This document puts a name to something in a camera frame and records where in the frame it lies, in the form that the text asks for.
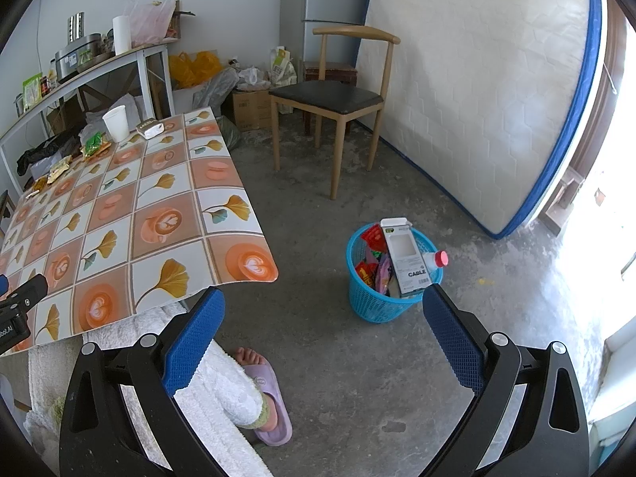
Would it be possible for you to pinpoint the white bottle with red cap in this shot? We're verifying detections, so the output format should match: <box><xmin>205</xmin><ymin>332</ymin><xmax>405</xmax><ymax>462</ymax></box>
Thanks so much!
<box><xmin>421</xmin><ymin>250</ymin><xmax>449</xmax><ymax>284</ymax></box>

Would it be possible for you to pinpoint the small white brown packet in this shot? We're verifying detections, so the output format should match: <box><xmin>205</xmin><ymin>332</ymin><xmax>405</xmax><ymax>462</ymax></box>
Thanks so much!
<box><xmin>136</xmin><ymin>118</ymin><xmax>165</xmax><ymax>139</ymax></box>

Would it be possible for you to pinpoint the green seasoning packet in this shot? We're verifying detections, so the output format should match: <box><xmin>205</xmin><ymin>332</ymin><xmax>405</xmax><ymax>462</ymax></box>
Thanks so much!
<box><xmin>22</xmin><ymin>74</ymin><xmax>43</xmax><ymax>110</ymax></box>

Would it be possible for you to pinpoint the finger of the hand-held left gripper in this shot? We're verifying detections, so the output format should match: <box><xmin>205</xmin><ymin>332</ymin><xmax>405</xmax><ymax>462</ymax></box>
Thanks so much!
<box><xmin>0</xmin><ymin>273</ymin><xmax>49</xmax><ymax>309</ymax></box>

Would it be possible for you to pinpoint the pale pink wrapper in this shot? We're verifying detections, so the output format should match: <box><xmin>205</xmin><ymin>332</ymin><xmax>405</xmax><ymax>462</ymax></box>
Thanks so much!
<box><xmin>376</xmin><ymin>257</ymin><xmax>397</xmax><ymax>296</ymax></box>

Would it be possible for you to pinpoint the metal pot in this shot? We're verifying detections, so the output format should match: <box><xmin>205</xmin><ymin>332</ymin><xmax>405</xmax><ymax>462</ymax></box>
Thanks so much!
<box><xmin>54</xmin><ymin>33</ymin><xmax>103</xmax><ymax>83</ymax></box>

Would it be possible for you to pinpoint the pink plastic bag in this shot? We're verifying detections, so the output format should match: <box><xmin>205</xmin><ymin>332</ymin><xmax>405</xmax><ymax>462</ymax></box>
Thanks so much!
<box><xmin>122</xmin><ymin>0</ymin><xmax>178</xmax><ymax>45</ymax></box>

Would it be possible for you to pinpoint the yellow plastic bag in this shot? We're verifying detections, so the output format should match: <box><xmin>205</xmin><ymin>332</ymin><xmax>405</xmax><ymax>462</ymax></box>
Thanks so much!
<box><xmin>169</xmin><ymin>51</ymin><xmax>224</xmax><ymax>89</ymax></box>

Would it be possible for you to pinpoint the blue plastic basket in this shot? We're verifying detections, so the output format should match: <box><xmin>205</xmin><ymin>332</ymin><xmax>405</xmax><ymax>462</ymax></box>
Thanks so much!
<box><xmin>346</xmin><ymin>221</ymin><xmax>439</xmax><ymax>326</ymax></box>

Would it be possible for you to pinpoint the green snack bag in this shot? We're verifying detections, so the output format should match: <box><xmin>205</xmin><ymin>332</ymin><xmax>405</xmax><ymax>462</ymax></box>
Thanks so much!
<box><xmin>354</xmin><ymin>251</ymin><xmax>386</xmax><ymax>290</ymax></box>

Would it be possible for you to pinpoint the wooden door frame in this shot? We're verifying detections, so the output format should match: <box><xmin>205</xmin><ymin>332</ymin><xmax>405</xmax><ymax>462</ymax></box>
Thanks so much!
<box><xmin>531</xmin><ymin>0</ymin><xmax>629</xmax><ymax>237</ymax></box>

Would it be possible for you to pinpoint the wooden chair with dark seat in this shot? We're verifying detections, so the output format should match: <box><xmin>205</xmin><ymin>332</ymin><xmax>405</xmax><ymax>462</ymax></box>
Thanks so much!
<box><xmin>268</xmin><ymin>26</ymin><xmax>401</xmax><ymax>200</ymax></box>

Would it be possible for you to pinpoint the crumpled white plastic bag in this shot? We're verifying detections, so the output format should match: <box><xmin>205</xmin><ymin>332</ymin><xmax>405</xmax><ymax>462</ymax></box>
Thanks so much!
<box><xmin>238</xmin><ymin>66</ymin><xmax>271</xmax><ymax>91</ymax></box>

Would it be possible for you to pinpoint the patterned tablecloth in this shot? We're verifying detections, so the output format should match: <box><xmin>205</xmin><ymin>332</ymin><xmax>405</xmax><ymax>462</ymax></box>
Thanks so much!
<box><xmin>0</xmin><ymin>107</ymin><xmax>280</xmax><ymax>356</ymax></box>

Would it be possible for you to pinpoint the person's bare foot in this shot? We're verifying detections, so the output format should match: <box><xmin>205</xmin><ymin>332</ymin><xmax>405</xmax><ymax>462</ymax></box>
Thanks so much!
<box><xmin>233</xmin><ymin>347</ymin><xmax>271</xmax><ymax>373</ymax></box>

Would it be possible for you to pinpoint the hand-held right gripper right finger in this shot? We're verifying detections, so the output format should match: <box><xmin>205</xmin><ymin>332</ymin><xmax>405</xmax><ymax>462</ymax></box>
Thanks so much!
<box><xmin>421</xmin><ymin>283</ymin><xmax>592</xmax><ymax>477</ymax></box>

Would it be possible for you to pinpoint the metal utensil holder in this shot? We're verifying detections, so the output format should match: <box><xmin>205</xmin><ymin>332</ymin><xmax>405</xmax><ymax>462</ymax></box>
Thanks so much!
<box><xmin>67</xmin><ymin>11</ymin><xmax>86</xmax><ymax>43</ymax></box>

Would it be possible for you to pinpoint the green snack packet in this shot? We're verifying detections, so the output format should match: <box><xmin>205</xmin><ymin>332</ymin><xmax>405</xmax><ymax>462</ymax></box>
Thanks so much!
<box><xmin>81</xmin><ymin>132</ymin><xmax>111</xmax><ymax>155</ymax></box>

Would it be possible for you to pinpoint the green and white bag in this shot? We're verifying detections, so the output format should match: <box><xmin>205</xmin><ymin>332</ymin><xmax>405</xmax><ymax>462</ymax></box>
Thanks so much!
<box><xmin>270</xmin><ymin>47</ymin><xmax>295</xmax><ymax>87</ymax></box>

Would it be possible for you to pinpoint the small gold packet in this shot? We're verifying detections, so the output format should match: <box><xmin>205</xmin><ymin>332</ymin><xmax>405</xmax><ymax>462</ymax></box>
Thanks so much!
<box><xmin>22</xmin><ymin>176</ymin><xmax>50</xmax><ymax>198</ymax></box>

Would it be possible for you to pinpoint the white box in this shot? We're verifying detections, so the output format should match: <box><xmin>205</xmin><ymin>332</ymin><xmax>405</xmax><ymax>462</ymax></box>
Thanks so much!
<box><xmin>173</xmin><ymin>84</ymin><xmax>209</xmax><ymax>112</ymax></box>

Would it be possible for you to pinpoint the dark green bag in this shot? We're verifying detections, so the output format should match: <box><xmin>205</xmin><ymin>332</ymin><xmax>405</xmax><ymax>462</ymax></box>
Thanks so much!
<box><xmin>219</xmin><ymin>115</ymin><xmax>244</xmax><ymax>150</ymax></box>

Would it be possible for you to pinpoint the white paper towel roll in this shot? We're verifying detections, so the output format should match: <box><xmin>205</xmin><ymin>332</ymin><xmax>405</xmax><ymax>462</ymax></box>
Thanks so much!
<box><xmin>112</xmin><ymin>15</ymin><xmax>132</xmax><ymax>55</ymax></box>

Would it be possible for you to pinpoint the white-framed shelf table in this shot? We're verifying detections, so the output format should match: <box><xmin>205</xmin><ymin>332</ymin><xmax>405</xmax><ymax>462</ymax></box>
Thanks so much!
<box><xmin>0</xmin><ymin>37</ymin><xmax>177</xmax><ymax>194</ymax></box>

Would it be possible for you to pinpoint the white mattress with blue edge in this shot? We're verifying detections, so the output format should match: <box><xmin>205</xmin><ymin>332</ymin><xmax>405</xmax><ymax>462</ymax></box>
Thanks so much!
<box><xmin>358</xmin><ymin>0</ymin><xmax>604</xmax><ymax>240</ymax></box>

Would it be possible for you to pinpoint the white paper cup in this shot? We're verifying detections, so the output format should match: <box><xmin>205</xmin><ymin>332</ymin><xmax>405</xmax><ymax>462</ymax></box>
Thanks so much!
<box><xmin>102</xmin><ymin>105</ymin><xmax>131</xmax><ymax>143</ymax></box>

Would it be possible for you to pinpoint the black plastic bag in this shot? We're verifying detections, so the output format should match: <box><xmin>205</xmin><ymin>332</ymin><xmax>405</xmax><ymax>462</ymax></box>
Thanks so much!
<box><xmin>16</xmin><ymin>135</ymin><xmax>80</xmax><ymax>176</ymax></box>

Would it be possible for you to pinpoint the grey cardboard box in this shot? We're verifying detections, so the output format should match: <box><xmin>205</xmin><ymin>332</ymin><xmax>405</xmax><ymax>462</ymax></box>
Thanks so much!
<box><xmin>380</xmin><ymin>217</ymin><xmax>430</xmax><ymax>299</ymax></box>

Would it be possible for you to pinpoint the grey clear plastic bag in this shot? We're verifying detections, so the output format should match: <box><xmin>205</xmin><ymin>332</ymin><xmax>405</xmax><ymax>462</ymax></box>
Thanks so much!
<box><xmin>194</xmin><ymin>67</ymin><xmax>239</xmax><ymax>110</ymax></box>

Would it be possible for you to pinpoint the purple slipper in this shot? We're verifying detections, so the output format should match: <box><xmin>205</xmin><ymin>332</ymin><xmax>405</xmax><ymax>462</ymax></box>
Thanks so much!
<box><xmin>243</xmin><ymin>362</ymin><xmax>294</xmax><ymax>447</ymax></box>

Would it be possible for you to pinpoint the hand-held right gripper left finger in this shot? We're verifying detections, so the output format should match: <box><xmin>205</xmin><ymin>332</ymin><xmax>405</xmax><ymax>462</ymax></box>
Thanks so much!
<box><xmin>58</xmin><ymin>285</ymin><xmax>227</xmax><ymax>477</ymax></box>

